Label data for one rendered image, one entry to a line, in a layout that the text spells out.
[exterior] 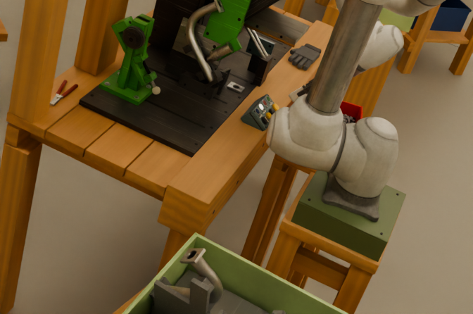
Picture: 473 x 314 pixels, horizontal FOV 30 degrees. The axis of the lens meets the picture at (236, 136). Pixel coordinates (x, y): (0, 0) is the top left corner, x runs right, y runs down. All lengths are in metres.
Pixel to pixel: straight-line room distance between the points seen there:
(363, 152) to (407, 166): 2.29
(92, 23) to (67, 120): 0.36
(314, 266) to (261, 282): 0.46
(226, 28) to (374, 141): 0.74
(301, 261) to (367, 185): 0.33
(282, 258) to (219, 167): 0.35
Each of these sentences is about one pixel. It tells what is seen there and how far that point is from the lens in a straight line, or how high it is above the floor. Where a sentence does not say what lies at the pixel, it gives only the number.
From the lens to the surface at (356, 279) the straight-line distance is 2.75.
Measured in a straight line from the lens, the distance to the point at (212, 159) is 2.77.
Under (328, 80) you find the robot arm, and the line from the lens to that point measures 2.48.
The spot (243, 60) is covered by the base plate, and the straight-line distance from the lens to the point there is 3.36.
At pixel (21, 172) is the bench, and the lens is 2.89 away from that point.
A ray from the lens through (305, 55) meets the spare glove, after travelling 3.49.
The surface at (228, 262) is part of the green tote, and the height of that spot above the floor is 0.93.
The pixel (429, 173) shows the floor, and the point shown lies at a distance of 4.91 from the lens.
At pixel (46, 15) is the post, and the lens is 2.58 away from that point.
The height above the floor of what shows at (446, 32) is 0.26.
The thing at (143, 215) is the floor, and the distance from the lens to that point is 3.91.
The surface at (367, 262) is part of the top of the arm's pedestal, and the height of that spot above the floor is 0.84.
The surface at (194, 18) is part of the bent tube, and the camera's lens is 3.04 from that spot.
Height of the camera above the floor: 2.47
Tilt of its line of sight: 33 degrees down
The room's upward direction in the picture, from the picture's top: 18 degrees clockwise
